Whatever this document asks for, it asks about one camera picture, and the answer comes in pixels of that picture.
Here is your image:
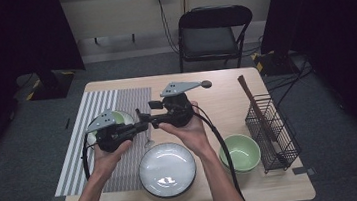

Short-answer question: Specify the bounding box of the person's right hand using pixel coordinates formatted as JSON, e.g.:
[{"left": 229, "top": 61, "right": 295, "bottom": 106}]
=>
[{"left": 156, "top": 100, "right": 216, "bottom": 164}]

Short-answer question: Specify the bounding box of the black folding chair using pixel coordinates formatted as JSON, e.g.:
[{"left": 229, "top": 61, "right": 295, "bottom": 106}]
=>
[{"left": 173, "top": 1, "right": 259, "bottom": 74}]

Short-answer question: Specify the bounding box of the black stand base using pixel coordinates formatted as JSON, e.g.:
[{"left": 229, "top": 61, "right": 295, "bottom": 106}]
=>
[
  {"left": 12, "top": 67, "right": 78, "bottom": 104},
  {"left": 251, "top": 47, "right": 300, "bottom": 78}
]

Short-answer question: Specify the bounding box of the black floor cable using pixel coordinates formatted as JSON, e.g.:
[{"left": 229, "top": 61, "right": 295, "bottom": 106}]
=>
[{"left": 264, "top": 52, "right": 319, "bottom": 109}]

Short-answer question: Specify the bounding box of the grey striped placemat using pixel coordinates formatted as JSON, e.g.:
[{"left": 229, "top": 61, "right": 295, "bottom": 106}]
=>
[{"left": 44, "top": 84, "right": 163, "bottom": 200}]

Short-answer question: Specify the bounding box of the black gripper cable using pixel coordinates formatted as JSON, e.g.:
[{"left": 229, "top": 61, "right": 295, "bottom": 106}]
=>
[
  {"left": 80, "top": 133, "right": 102, "bottom": 201},
  {"left": 194, "top": 107, "right": 250, "bottom": 201}
]

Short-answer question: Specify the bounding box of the black wire cutlery basket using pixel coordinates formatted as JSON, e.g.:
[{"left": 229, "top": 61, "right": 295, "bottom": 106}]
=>
[{"left": 241, "top": 90, "right": 304, "bottom": 176}]

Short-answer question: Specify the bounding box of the green bowl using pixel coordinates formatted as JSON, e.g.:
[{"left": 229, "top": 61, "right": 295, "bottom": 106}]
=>
[
  {"left": 216, "top": 131, "right": 263, "bottom": 176},
  {"left": 111, "top": 108, "right": 134, "bottom": 126},
  {"left": 221, "top": 160, "right": 248, "bottom": 178}
]

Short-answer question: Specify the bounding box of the black wall socket cable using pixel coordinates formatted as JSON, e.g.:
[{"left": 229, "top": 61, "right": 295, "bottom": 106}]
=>
[{"left": 155, "top": 0, "right": 181, "bottom": 56}]

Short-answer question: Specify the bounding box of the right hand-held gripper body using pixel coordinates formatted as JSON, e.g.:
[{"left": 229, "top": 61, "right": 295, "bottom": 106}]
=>
[{"left": 159, "top": 78, "right": 208, "bottom": 130}]

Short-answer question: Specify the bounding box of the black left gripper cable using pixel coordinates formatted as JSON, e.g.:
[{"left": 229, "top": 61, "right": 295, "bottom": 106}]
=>
[{"left": 80, "top": 133, "right": 102, "bottom": 201}]

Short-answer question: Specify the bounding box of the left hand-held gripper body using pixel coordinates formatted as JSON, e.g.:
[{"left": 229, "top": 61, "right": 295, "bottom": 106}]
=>
[{"left": 83, "top": 107, "right": 135, "bottom": 155}]

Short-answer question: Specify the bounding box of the person's left hand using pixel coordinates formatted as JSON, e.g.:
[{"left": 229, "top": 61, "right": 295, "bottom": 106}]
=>
[{"left": 87, "top": 139, "right": 137, "bottom": 184}]

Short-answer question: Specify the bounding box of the dark curtain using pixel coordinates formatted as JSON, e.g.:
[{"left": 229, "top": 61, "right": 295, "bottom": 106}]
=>
[
  {"left": 0, "top": 0, "right": 95, "bottom": 168},
  {"left": 255, "top": 0, "right": 357, "bottom": 169}
]

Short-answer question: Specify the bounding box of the white plate with black rim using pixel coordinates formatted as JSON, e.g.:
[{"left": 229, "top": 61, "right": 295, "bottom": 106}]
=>
[
  {"left": 136, "top": 139, "right": 200, "bottom": 201},
  {"left": 83, "top": 108, "right": 139, "bottom": 148}
]

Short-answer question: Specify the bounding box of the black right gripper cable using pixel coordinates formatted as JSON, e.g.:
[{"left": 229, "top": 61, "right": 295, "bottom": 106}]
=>
[{"left": 194, "top": 107, "right": 250, "bottom": 201}]

